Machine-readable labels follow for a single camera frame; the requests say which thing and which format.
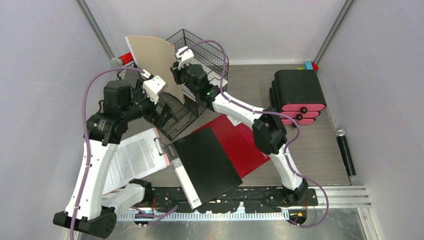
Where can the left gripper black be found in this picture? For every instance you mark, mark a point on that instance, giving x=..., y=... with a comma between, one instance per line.
x=154, y=117

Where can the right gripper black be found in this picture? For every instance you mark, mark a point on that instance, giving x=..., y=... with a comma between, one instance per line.
x=177, y=72

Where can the beige folder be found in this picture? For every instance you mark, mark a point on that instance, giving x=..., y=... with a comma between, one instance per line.
x=156, y=56

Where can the black clip file folder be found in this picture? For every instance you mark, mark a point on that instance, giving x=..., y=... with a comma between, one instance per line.
x=202, y=167

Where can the black pink drawer cabinet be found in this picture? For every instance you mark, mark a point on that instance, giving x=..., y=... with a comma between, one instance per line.
x=297, y=94

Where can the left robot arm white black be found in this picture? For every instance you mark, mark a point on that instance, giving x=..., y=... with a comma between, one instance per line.
x=89, y=211

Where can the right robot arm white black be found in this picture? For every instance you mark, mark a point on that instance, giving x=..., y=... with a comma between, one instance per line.
x=269, y=133

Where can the pink clipboard with paper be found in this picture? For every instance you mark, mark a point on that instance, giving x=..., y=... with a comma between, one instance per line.
x=135, y=158

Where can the red glitter microphone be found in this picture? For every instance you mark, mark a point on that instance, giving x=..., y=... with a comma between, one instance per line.
x=121, y=61

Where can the red notebook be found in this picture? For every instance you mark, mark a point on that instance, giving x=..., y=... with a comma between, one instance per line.
x=237, y=140

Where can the colourful toy blocks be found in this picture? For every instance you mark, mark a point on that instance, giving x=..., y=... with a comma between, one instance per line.
x=309, y=65

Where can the black microphone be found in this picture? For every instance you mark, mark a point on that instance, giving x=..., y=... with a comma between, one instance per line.
x=341, y=138

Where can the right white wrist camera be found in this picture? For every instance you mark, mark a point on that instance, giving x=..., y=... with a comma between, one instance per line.
x=184, y=56

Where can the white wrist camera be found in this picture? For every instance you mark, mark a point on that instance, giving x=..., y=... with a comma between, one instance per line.
x=184, y=56
x=153, y=87

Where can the black wire mesh organizer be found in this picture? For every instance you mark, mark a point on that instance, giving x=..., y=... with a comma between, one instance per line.
x=212, y=60

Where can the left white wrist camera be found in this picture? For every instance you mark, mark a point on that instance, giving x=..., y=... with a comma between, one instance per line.
x=153, y=87

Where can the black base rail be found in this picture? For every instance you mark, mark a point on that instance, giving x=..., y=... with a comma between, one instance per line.
x=253, y=199

